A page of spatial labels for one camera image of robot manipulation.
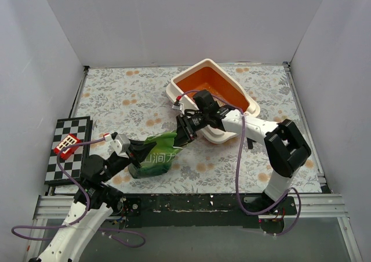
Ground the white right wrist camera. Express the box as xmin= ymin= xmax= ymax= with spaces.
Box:
xmin=172 ymin=97 xmax=184 ymax=115

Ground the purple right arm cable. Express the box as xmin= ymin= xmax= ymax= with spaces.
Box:
xmin=176 ymin=89 xmax=302 ymax=236

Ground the red white toy block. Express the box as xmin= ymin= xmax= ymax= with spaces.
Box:
xmin=53 ymin=133 xmax=81 ymax=160

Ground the floral patterned table mat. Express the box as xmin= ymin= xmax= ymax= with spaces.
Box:
xmin=76 ymin=65 xmax=305 ymax=193

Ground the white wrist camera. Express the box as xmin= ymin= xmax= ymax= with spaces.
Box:
xmin=110 ymin=132 xmax=130 ymax=158
xmin=172 ymin=97 xmax=184 ymax=115

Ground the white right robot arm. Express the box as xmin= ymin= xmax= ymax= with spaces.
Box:
xmin=172 ymin=90 xmax=311 ymax=216

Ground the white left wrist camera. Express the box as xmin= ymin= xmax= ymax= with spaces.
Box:
xmin=110 ymin=132 xmax=130 ymax=158

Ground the small black plastic clip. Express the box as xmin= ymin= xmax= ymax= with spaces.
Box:
xmin=246 ymin=138 xmax=256 ymax=150

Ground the black white checkerboard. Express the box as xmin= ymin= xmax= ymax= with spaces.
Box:
xmin=44 ymin=116 xmax=92 ymax=185

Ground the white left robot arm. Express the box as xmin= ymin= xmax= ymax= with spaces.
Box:
xmin=32 ymin=133 xmax=156 ymax=261

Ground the white and orange litter box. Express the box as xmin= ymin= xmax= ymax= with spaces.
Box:
xmin=165 ymin=58 xmax=261 ymax=145

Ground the grey cat litter pile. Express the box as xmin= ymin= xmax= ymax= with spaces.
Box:
xmin=199 ymin=83 xmax=228 ymax=106

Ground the green cat litter bag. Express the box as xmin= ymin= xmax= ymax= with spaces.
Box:
xmin=128 ymin=132 xmax=183 ymax=179

